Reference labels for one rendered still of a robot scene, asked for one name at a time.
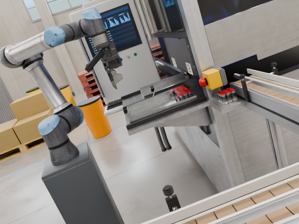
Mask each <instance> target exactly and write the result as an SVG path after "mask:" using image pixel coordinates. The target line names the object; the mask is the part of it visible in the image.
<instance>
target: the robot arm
mask: <svg viewBox="0 0 299 224"><path fill-rule="evenodd" d="M88 35H90V37H91V39H92V42H93V45H94V46H96V47H95V48H96V50H98V49H101V50H100V51H99V52H98V53H97V54H96V56H95V57H94V58H93V59H92V60H91V61H90V63H87V64H86V66H85V70H86V71H87V72H90V71H92V70H93V68H94V66H95V65H96V64H97V62H98V61H99V60H100V59H101V61H102V63H103V66H104V68H105V71H107V74H108V76H109V79H110V81H111V83H112V86H113V87H114V88H115V89H117V86H116V83H118V82H119V81H121V80H122V79H123V76H122V74H117V73H116V71H115V70H114V69H116V68H118V67H120V66H122V62H121V59H120V57H119V53H118V52H117V50H116V47H115V44H114V42H109V41H110V40H109V37H108V34H107V31H106V29H105V26H104V24H103V21H102V17H101V16H100V13H99V11H98V10H97V9H96V8H93V9H90V10H87V11H85V12H83V13H82V19H80V20H77V21H75V22H72V23H67V24H63V25H58V26H52V27H49V28H47V29H46V30H45V31H44V32H42V33H40V34H38V35H36V36H33V37H31V38H29V39H27V40H25V41H22V42H19V43H16V44H11V45H8V46H5V47H3V48H2V49H1V50H0V63H1V64H3V65H4V66H5V67H7V68H18V67H22V68H23V69H24V71H27V72H29V73H30V75H31V76H32V78H33V79H34V80H35V82H36V84H37V85H38V87H39V88H40V90H41V91H42V93H43V94H44V96H45V97H46V99H47V100H48V102H49V103H50V105H51V106H52V108H53V109H54V111H53V115H52V116H49V117H48V118H45V119H44V120H43V121H41V122H40V123H39V125H38V129H39V131H40V134H41V135H42V137H43V139H44V141H45V143H46V145H47V147H48V149H49V152H50V160H51V163H52V164H53V165H54V166H58V165H62V164H65V163H67V162H69V161H71V160H72V159H74V158H75V157H76V156H77V155H78V154H79V150H78V148H77V147H76V146H75V145H74V144H73V143H72V142H71V141H70V139H69V137H68V134H69V133H70V132H71V131H73V130H74V129H75V128H77V127H79V126H80V125H81V124H82V122H83V119H84V115H83V112H82V110H81V109H80V108H79V107H77V106H73V104H72V103H70V102H68V101H67V100H66V99H65V97H64V96H63V94H62V92H61V91H60V89H59V88H58V86H57V85H56V83H55V82H54V80H53V79H52V77H51V76H50V74H49V72H48V71H47V69H46V68H45V66H44V65H43V62H44V59H43V55H44V54H43V52H44V51H47V50H49V49H51V48H53V47H56V46H59V45H61V44H64V43H67V42H70V41H74V40H78V39H80V38H82V37H85V36H88ZM105 48H107V51H105Z"/></svg>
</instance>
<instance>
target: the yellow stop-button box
mask: <svg viewBox="0 0 299 224"><path fill-rule="evenodd" d="M202 75H203V78H204V79H205V81H206V87H207V88H209V89H211V90H214V89H216V88H219V87H221V86H224V85H227V82H226V77H225V74H224V70H223V68H219V67H214V68H212V69H209V70H206V71H204V72H202Z"/></svg>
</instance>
